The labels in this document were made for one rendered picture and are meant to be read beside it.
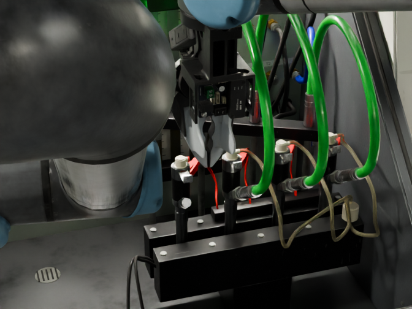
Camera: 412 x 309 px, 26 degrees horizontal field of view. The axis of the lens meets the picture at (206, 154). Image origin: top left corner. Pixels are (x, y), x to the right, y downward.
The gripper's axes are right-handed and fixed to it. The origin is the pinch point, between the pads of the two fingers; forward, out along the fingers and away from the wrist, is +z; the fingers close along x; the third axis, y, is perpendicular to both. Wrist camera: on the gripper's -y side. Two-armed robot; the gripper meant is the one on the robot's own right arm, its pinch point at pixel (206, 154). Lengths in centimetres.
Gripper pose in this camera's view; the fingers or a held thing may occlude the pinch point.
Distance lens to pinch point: 110.8
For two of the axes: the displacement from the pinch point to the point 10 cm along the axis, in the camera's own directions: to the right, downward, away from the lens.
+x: 9.6, -1.5, 2.5
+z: 0.0, 8.6, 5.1
